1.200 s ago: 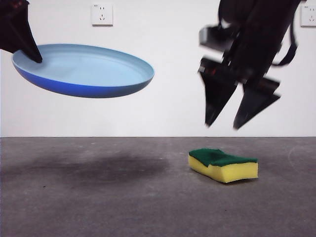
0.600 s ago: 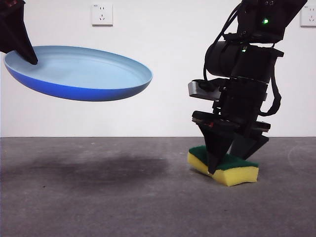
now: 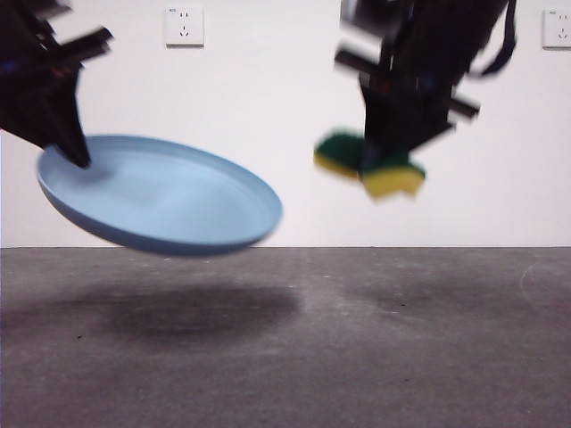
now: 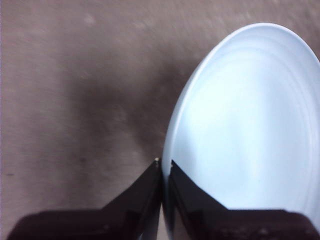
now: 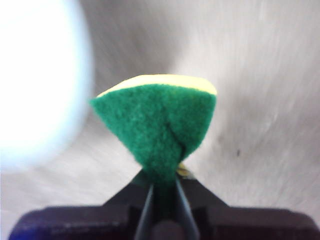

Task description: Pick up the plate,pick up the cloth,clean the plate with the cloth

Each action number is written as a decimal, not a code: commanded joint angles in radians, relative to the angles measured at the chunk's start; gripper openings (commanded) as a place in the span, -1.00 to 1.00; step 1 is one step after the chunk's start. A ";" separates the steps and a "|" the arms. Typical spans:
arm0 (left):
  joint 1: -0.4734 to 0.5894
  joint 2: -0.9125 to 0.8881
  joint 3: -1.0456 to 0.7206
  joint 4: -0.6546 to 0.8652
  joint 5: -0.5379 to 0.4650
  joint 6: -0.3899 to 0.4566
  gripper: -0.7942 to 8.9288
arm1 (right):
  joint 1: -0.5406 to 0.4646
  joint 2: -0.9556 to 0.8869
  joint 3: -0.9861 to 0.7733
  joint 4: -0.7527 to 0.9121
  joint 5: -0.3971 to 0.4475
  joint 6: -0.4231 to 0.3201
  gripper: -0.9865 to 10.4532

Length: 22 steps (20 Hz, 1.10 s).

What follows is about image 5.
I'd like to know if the green and yellow sponge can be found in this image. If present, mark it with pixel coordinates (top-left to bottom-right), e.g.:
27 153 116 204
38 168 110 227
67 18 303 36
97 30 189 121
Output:
88 73 218 192

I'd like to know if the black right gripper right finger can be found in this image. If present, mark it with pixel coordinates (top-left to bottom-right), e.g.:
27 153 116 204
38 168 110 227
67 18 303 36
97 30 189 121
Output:
174 169 313 240

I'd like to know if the light blue round plate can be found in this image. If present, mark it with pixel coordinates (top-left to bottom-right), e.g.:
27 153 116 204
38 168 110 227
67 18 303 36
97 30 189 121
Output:
0 0 95 172

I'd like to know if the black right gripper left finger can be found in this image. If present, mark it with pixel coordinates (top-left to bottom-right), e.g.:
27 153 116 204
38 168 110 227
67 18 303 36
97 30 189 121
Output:
8 172 154 240

